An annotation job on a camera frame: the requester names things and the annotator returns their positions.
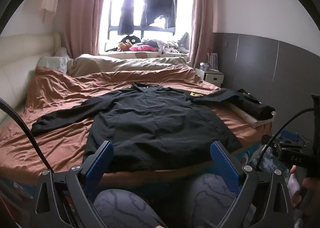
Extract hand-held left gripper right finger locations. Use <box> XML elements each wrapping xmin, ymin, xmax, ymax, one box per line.
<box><xmin>211</xmin><ymin>141</ymin><xmax>292</xmax><ymax>228</ymax></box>

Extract black braided cable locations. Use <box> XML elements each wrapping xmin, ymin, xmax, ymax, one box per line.
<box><xmin>254</xmin><ymin>108</ymin><xmax>316</xmax><ymax>171</ymax></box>
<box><xmin>0</xmin><ymin>98</ymin><xmax>55</xmax><ymax>171</ymax></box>

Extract white folded cloth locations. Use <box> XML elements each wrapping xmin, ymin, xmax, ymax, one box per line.
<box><xmin>229</xmin><ymin>105</ymin><xmax>275</xmax><ymax>129</ymax></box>

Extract white and pink rack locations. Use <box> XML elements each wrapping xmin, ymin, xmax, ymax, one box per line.
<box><xmin>207</xmin><ymin>53</ymin><xmax>220</xmax><ymax>71</ymax></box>

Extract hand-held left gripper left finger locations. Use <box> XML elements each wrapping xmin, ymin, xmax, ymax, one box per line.
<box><xmin>35</xmin><ymin>141</ymin><xmax>115</xmax><ymax>228</ymax></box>

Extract pink curtain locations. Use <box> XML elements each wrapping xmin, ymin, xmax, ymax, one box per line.
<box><xmin>59</xmin><ymin>0</ymin><xmax>112</xmax><ymax>59</ymax></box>
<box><xmin>188</xmin><ymin>0</ymin><xmax>216</xmax><ymax>65</ymax></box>

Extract white nightstand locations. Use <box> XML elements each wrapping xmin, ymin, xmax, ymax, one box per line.
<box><xmin>195</xmin><ymin>68</ymin><xmax>224</xmax><ymax>87</ymax></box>

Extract person's right hand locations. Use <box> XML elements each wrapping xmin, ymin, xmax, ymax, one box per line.
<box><xmin>290</xmin><ymin>165</ymin><xmax>320</xmax><ymax>215</ymax></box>

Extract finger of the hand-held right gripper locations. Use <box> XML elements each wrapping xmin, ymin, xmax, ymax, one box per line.
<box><xmin>279</xmin><ymin>131</ymin><xmax>308</xmax><ymax>147</ymax></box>

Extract black folded clothes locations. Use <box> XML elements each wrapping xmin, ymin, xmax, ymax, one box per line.
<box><xmin>232</xmin><ymin>88</ymin><xmax>276</xmax><ymax>121</ymax></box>

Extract pile of clothes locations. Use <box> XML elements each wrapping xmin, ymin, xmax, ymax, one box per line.
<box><xmin>142</xmin><ymin>32</ymin><xmax>191</xmax><ymax>54</ymax></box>

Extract brown bed sheet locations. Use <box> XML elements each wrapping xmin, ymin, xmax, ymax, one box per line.
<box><xmin>0</xmin><ymin>65</ymin><xmax>266</xmax><ymax>193</ymax></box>

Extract black plush toy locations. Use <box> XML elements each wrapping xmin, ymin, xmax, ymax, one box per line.
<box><xmin>119</xmin><ymin>34</ymin><xmax>142</xmax><ymax>44</ymax></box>

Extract pink plush toy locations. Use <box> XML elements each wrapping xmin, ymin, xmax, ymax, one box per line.
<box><xmin>129</xmin><ymin>44</ymin><xmax>159</xmax><ymax>52</ymax></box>

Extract wide dark hanging garment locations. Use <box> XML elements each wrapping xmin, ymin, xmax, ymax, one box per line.
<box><xmin>140</xmin><ymin>0</ymin><xmax>177</xmax><ymax>29</ymax></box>

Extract person's left leg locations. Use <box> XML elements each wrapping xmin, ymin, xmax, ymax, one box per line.
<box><xmin>93</xmin><ymin>189</ymin><xmax>166</xmax><ymax>228</ymax></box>

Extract beige duvet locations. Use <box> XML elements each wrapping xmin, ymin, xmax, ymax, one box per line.
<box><xmin>67</xmin><ymin>54</ymin><xmax>193</xmax><ymax>77</ymax></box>

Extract window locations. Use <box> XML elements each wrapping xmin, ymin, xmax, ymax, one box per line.
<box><xmin>98</xmin><ymin>0</ymin><xmax>197</xmax><ymax>55</ymax></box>

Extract cream padded headboard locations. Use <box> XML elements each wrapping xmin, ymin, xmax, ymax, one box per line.
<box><xmin>0</xmin><ymin>32</ymin><xmax>62</xmax><ymax>124</ymax></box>

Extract white pillow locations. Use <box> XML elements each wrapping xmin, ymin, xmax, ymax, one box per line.
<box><xmin>38</xmin><ymin>48</ymin><xmax>73</xmax><ymax>74</ymax></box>

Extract narrow dark hanging garment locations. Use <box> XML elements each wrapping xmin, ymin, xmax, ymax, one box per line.
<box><xmin>117</xmin><ymin>0</ymin><xmax>137</xmax><ymax>36</ymax></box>

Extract black jacket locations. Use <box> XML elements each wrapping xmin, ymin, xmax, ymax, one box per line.
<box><xmin>31</xmin><ymin>82</ymin><xmax>250</xmax><ymax>171</ymax></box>

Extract orange plush toy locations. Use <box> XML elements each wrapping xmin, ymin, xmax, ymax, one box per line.
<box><xmin>117</xmin><ymin>42</ymin><xmax>132</xmax><ymax>52</ymax></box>

